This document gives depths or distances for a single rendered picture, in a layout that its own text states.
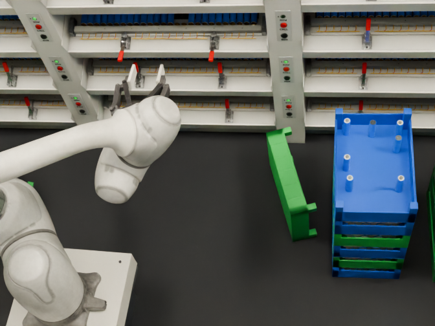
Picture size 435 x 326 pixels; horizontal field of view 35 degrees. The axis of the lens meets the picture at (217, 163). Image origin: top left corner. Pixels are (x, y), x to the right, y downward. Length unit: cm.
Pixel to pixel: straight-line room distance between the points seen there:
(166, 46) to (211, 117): 39
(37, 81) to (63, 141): 95
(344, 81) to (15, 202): 103
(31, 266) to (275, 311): 78
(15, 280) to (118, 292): 33
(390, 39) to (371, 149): 32
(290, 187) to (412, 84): 48
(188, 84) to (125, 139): 79
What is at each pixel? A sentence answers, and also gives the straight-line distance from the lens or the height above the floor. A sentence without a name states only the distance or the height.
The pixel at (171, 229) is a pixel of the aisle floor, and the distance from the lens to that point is 230.
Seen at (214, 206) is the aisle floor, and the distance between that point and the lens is 232.
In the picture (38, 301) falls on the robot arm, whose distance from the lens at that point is 179.
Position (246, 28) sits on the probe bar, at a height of 53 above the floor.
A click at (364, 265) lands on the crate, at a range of 210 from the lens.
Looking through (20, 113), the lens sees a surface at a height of 12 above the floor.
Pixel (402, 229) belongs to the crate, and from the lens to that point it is 187.
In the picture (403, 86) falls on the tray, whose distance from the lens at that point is 218.
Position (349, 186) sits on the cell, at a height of 44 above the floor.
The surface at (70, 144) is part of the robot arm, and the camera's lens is 143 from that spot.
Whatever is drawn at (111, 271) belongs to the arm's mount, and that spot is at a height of 27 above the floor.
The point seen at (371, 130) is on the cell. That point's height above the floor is 44.
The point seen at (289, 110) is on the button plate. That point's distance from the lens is 224.
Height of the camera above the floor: 205
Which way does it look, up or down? 59 degrees down
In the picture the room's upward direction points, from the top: 14 degrees counter-clockwise
